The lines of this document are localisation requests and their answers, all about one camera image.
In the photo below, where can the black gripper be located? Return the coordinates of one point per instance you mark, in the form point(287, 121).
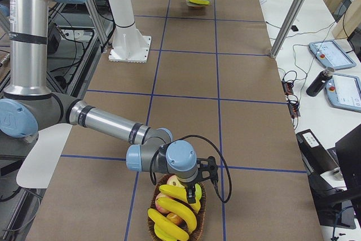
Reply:
point(190, 186)

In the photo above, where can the yellow banana top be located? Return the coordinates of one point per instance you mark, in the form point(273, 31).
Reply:
point(180, 194)

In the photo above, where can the yellow banana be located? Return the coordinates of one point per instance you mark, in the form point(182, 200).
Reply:
point(181, 210)
point(167, 226)
point(199, 2)
point(180, 194)

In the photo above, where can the woven wicker basket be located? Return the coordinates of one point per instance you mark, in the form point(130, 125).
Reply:
point(156, 233)

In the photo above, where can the red peach upper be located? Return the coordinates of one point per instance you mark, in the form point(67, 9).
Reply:
point(173, 181)

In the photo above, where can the red apple lower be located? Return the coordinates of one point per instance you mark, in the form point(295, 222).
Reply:
point(174, 218)

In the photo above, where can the yellow banana bottom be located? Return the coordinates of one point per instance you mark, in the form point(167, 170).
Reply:
point(167, 226)

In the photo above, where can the black small box device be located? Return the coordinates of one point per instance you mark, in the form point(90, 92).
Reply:
point(294, 28)

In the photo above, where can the black printer box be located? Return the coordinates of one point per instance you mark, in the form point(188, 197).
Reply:
point(316, 155)

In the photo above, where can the teach pendant far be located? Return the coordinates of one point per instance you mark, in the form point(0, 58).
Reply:
point(330, 54)

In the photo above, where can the teach pendant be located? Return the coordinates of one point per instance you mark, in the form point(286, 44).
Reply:
point(343, 91)
point(330, 54)

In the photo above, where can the black water bottle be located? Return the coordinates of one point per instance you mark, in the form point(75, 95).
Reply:
point(320, 82)

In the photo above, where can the white chair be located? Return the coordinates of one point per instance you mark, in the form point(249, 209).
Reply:
point(38, 167)

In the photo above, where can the black monitor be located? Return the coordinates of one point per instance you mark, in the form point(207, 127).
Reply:
point(348, 154)

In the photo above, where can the teach pendant near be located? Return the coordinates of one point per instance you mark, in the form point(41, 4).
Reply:
point(343, 91)

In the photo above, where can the aluminium frame post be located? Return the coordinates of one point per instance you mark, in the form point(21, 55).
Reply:
point(286, 26)

